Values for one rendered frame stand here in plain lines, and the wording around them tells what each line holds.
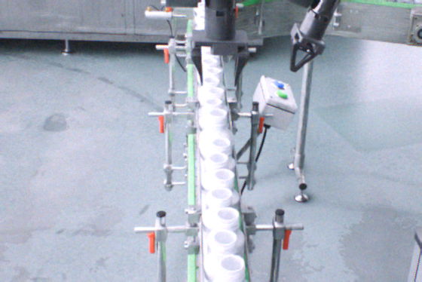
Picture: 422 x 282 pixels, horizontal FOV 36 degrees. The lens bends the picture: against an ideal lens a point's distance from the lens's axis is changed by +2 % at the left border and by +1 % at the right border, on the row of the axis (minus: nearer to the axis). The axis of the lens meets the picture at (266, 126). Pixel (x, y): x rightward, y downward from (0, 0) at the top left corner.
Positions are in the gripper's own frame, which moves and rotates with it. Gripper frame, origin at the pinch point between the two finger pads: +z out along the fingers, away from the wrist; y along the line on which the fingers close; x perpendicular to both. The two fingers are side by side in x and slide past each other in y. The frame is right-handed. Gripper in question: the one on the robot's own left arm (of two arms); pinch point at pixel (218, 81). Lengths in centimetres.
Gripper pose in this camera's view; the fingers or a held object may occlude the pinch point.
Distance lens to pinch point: 123.4
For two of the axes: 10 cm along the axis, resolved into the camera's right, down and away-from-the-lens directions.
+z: -0.6, 8.9, 4.6
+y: 9.9, 0.0, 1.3
